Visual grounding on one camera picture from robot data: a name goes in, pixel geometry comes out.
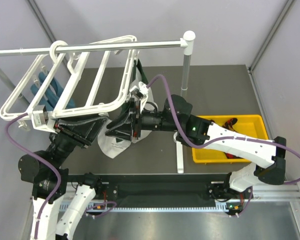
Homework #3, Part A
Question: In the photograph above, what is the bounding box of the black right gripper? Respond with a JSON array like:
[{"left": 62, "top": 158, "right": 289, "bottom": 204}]
[{"left": 106, "top": 99, "right": 181, "bottom": 142}]

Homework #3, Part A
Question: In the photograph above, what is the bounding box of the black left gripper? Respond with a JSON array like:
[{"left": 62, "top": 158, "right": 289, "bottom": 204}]
[{"left": 48, "top": 109, "right": 109, "bottom": 168}]

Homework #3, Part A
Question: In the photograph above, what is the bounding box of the white and green cloth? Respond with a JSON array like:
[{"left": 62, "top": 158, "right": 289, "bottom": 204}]
[{"left": 97, "top": 59, "right": 158, "bottom": 159}]

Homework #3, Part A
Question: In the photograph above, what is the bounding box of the white plastic clip hanger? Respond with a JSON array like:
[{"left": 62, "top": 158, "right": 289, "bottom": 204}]
[{"left": 0, "top": 35, "right": 149, "bottom": 121}]

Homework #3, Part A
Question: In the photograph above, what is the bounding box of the red black argyle sock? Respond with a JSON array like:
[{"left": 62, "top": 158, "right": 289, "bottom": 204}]
[{"left": 222, "top": 117, "right": 238, "bottom": 132}]

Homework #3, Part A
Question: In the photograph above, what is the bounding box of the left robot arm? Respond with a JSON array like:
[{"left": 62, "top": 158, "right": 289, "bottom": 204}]
[{"left": 18, "top": 115, "right": 108, "bottom": 240}]

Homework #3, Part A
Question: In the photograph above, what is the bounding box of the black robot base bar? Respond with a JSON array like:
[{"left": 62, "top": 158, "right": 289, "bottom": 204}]
[{"left": 67, "top": 173, "right": 253, "bottom": 208}]

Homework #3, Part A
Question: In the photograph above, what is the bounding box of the teal blue towel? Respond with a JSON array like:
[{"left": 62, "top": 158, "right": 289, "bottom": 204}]
[{"left": 30, "top": 71, "right": 76, "bottom": 111}]

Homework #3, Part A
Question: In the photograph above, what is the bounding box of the white metal clothes rack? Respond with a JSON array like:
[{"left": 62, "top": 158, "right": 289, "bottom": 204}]
[{"left": 0, "top": 30, "right": 197, "bottom": 174}]

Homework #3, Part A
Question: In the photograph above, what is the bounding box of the yellow plastic tray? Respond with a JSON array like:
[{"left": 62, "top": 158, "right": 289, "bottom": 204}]
[{"left": 191, "top": 114, "right": 270, "bottom": 165}]

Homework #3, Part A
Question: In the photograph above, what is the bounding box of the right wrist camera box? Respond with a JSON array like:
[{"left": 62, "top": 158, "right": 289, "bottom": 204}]
[{"left": 129, "top": 81, "right": 149, "bottom": 100}]

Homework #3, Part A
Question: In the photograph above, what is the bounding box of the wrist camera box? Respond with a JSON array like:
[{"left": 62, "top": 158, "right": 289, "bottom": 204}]
[
  {"left": 31, "top": 105, "right": 56, "bottom": 133},
  {"left": 129, "top": 81, "right": 149, "bottom": 100}
]

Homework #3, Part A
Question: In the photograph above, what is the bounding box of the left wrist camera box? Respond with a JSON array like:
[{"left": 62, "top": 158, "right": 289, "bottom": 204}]
[{"left": 31, "top": 105, "right": 56, "bottom": 133}]

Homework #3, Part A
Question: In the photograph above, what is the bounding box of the white cable duct strip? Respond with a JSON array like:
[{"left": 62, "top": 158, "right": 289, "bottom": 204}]
[{"left": 59, "top": 201, "right": 241, "bottom": 214}]

